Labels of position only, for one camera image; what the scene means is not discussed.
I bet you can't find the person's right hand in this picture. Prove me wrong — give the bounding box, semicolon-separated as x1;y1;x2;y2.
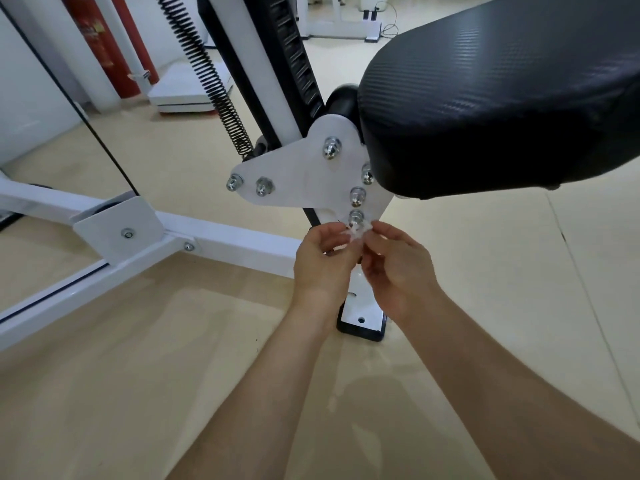
360;221;447;329

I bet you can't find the person's left hand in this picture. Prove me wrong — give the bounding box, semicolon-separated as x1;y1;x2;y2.
292;223;364;311

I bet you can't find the person's right forearm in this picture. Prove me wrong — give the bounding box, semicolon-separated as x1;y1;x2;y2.
403;298;640;480

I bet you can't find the person's left forearm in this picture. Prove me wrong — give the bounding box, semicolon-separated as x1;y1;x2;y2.
165;300;342;480

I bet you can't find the white support leg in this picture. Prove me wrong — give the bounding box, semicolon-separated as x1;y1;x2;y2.
340;262;387;326

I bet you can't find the black rubber foot cap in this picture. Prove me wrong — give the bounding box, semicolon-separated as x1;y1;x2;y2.
336;301;389;343

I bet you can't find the black foam roller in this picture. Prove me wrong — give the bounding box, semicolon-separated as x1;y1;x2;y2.
325;84;362;126

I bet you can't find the black toothed adjustment rack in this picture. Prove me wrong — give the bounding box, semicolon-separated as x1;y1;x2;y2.
252;0;326;121

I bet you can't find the black padded seat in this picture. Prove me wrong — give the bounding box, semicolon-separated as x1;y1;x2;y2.
357;0;640;201

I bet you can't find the black coil spring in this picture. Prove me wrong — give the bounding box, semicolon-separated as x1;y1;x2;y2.
155;0;255;158

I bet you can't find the white machine base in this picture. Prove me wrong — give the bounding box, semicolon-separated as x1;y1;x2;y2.
297;0;384;44

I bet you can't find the white floor platform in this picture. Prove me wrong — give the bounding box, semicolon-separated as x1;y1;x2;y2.
147;60;234;114

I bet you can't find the white gusset plate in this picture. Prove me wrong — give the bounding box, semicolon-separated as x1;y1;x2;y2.
72;195;169;268

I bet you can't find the white pole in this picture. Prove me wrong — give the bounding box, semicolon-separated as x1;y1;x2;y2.
93;0;153;96

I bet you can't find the red cylinder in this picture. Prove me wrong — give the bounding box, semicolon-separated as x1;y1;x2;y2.
60;0;160;101

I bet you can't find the white metal bracket plate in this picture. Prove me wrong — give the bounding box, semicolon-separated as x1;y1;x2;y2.
230;115;401;230

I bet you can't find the white steel base frame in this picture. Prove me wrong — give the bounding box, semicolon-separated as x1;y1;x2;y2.
0;175;304;353

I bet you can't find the white upright post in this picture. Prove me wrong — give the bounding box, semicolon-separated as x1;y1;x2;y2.
197;0;307;151

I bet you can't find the black power cable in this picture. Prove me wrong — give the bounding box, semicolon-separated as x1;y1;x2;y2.
372;0;401;39

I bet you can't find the thin black cable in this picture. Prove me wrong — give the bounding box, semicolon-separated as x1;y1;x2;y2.
0;2;140;196

